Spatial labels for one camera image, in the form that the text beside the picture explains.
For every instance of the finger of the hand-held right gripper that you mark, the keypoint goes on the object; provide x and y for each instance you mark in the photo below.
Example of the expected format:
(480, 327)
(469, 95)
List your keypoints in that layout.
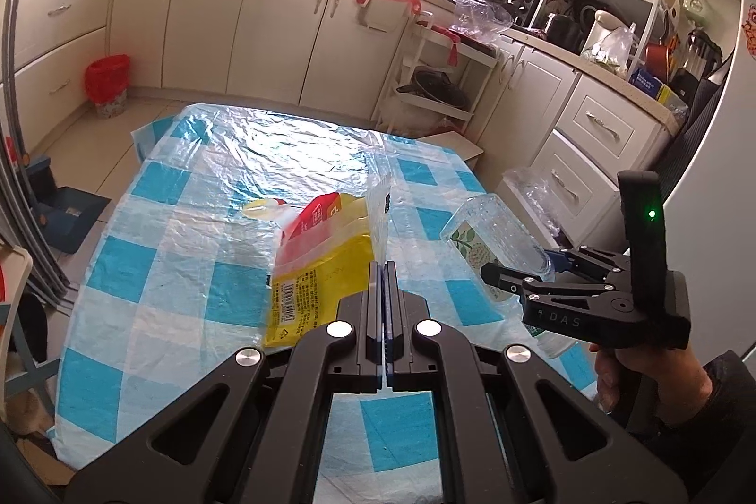
(514, 282)
(590, 261)

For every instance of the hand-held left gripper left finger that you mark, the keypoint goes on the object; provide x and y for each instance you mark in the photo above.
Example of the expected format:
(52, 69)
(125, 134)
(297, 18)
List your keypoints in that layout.
(375, 303)

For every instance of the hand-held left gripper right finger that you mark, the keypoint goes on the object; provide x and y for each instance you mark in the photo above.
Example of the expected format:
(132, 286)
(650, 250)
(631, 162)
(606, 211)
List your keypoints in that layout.
(393, 303)

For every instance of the yellow snack packet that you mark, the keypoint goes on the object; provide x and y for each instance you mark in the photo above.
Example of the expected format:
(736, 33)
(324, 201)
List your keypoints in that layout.
(331, 268)

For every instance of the clear plastic bottle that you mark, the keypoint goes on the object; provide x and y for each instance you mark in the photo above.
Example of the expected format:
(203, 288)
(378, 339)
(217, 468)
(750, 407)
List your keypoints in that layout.
(490, 226)
(378, 197)

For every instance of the person's right forearm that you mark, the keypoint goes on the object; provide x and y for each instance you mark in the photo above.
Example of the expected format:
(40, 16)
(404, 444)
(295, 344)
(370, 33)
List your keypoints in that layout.
(723, 415)

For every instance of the red trash bin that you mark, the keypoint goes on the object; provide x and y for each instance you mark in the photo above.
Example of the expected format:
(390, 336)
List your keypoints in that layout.
(106, 79)

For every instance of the person's right hand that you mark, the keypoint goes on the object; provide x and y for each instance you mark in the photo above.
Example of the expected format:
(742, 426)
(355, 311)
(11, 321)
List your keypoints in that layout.
(679, 374)

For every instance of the clear bag in drawer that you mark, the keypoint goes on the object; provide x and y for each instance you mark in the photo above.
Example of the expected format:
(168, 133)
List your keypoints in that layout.
(531, 191)

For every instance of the white drawer cabinet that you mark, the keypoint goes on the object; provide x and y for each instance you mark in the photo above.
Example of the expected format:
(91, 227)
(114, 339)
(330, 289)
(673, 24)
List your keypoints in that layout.
(596, 120)

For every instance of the small white yellow wrapper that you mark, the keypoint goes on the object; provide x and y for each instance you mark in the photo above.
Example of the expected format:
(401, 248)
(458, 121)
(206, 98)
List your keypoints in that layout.
(266, 207)

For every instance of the white wooden stool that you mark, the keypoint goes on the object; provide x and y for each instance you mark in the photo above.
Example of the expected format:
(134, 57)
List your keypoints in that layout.
(455, 144)

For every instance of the blue box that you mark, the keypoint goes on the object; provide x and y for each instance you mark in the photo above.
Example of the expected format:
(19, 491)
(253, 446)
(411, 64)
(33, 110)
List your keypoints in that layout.
(647, 82)

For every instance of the blue checked plastic tablecloth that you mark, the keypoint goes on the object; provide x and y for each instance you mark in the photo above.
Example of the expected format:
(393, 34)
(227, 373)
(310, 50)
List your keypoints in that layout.
(177, 256)

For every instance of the white refrigerator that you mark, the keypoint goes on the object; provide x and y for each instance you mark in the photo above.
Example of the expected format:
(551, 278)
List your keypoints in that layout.
(745, 126)

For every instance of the black pan with lid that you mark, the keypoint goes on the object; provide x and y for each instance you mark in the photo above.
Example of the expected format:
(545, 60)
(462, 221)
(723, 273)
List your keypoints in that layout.
(437, 88)

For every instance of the clear bag with food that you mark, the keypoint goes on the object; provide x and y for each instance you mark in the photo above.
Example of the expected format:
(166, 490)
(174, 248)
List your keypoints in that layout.
(614, 49)

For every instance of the black pot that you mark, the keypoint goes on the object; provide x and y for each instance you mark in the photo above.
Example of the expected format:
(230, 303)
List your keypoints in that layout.
(561, 31)

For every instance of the white kettle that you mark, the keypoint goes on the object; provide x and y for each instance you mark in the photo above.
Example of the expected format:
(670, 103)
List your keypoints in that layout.
(599, 29)

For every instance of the black blender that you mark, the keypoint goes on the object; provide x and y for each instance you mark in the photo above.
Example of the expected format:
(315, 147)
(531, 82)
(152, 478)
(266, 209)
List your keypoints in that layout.
(703, 52)

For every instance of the white trolley rack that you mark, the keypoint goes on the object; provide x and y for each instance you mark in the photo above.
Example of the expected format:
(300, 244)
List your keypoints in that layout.
(413, 49)

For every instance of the crumpled clear plastic bag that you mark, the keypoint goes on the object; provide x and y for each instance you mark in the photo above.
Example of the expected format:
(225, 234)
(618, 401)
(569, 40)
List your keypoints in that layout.
(478, 11)

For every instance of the blue dustpan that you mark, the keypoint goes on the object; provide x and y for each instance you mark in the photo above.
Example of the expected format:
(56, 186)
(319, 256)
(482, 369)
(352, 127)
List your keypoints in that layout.
(71, 214)

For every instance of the white kitchen base cabinets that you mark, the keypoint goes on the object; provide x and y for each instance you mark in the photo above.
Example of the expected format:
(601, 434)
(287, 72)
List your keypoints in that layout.
(207, 20)

